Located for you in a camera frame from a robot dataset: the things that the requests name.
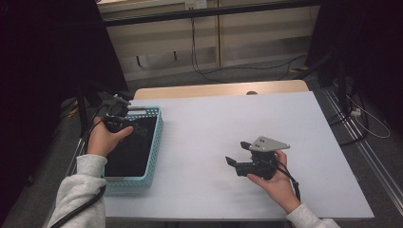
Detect black shorts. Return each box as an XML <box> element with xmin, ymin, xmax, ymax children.
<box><xmin>104</xmin><ymin>115</ymin><xmax>159</xmax><ymax>178</ymax></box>

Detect black floor cable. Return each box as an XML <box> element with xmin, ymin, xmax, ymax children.
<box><xmin>327</xmin><ymin>91</ymin><xmax>370</xmax><ymax>146</ymax></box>

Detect black metal bar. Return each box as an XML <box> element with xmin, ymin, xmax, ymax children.
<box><xmin>103</xmin><ymin>0</ymin><xmax>321</xmax><ymax>28</ymax></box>

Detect black wall cable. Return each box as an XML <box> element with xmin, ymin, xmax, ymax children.
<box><xmin>189</xmin><ymin>17</ymin><xmax>308</xmax><ymax>84</ymax></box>

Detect left hand-held gripper black cable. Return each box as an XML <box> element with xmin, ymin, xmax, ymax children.
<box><xmin>50</xmin><ymin>104</ymin><xmax>110</xmax><ymax>228</ymax></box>

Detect hand-held gripper black cable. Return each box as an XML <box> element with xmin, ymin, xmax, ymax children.
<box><xmin>50</xmin><ymin>104</ymin><xmax>110</xmax><ymax>228</ymax></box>
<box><xmin>256</xmin><ymin>158</ymin><xmax>302</xmax><ymax>202</ymax></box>

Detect right hand-held gripper black cable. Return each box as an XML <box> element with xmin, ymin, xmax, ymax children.
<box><xmin>256</xmin><ymin>158</ymin><xmax>302</xmax><ymax>202</ymax></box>

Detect black curtain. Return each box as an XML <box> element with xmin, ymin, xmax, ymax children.
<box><xmin>305</xmin><ymin>0</ymin><xmax>403</xmax><ymax>131</ymax></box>
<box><xmin>0</xmin><ymin>0</ymin><xmax>129</xmax><ymax>219</ymax></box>

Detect person's right hand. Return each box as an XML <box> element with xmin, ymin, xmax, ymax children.
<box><xmin>246</xmin><ymin>149</ymin><xmax>301</xmax><ymax>215</ymax></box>

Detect white cable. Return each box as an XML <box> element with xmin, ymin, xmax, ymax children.
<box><xmin>346</xmin><ymin>94</ymin><xmax>392</xmax><ymax>140</ymax></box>

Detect beige wooden cabinet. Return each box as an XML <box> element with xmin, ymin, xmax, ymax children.
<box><xmin>98</xmin><ymin>0</ymin><xmax>321</xmax><ymax>82</ymax></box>

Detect white table cover sheet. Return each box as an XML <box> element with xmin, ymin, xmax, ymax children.
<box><xmin>103</xmin><ymin>90</ymin><xmax>375</xmax><ymax>221</ymax></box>

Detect wooden table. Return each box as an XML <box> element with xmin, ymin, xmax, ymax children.
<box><xmin>132</xmin><ymin>79</ymin><xmax>310</xmax><ymax>101</ymax></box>

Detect light blue plastic basket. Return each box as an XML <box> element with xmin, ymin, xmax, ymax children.
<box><xmin>101</xmin><ymin>105</ymin><xmax>164</xmax><ymax>192</ymax></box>

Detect white wall socket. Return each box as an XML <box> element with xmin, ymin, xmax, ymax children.
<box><xmin>184</xmin><ymin>0</ymin><xmax>208</xmax><ymax>10</ymax></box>

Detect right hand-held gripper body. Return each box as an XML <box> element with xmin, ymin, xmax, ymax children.
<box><xmin>235</xmin><ymin>136</ymin><xmax>291</xmax><ymax>181</ymax></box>

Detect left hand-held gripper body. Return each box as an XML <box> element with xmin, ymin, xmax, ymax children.
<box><xmin>103</xmin><ymin>93</ymin><xmax>141</xmax><ymax>134</ymax></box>

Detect black metal stand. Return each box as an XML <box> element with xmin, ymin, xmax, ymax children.
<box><xmin>75</xmin><ymin>80</ymin><xmax>134</xmax><ymax>137</ymax></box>
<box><xmin>293</xmin><ymin>51</ymin><xmax>350</xmax><ymax>112</ymax></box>

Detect aluminium floor rail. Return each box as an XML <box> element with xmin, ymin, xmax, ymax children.
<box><xmin>42</xmin><ymin>123</ymin><xmax>94</xmax><ymax>228</ymax></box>
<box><xmin>322</xmin><ymin>86</ymin><xmax>403</xmax><ymax>207</ymax></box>

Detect person's left hand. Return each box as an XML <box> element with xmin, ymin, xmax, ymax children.
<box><xmin>86</xmin><ymin>116</ymin><xmax>135</xmax><ymax>159</ymax></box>

